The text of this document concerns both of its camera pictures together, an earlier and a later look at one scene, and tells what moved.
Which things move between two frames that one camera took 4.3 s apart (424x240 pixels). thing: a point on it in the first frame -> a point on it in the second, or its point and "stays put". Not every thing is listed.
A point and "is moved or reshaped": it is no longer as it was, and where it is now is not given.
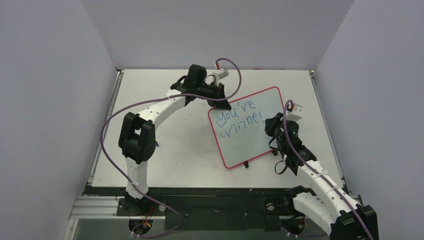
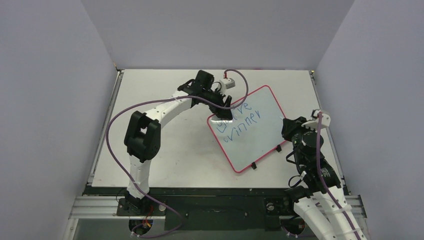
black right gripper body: (274, 129) -> (290, 126)
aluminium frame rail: (101, 207) stays put
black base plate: (207, 208) stays put
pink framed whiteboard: (240, 131) is moved or reshaped
